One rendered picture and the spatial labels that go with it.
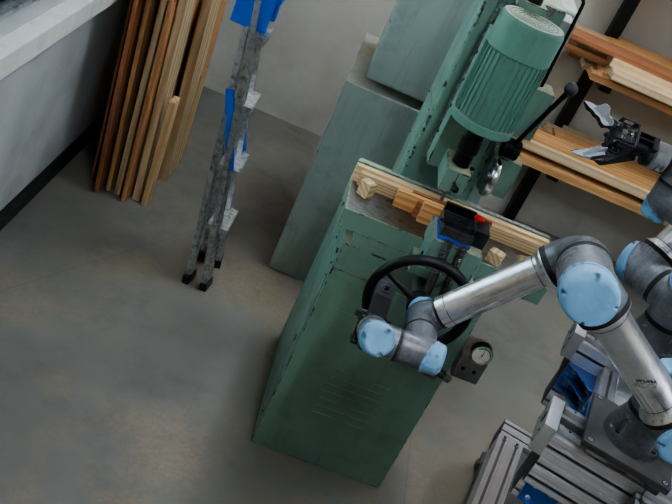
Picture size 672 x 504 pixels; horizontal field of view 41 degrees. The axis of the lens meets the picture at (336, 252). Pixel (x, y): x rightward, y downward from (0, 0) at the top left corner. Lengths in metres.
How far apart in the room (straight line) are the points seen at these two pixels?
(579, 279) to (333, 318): 0.95
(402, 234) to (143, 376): 1.04
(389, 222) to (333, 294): 0.28
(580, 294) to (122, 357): 1.68
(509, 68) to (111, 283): 1.68
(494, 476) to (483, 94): 1.22
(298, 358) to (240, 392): 0.44
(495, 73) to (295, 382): 1.09
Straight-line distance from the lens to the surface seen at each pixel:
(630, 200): 4.56
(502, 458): 2.98
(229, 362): 3.13
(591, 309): 1.82
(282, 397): 2.75
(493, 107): 2.33
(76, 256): 3.38
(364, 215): 2.37
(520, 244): 2.59
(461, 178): 2.44
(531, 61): 2.30
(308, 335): 2.60
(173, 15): 3.45
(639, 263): 2.65
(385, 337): 1.90
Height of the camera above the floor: 1.98
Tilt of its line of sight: 30 degrees down
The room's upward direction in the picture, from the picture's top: 25 degrees clockwise
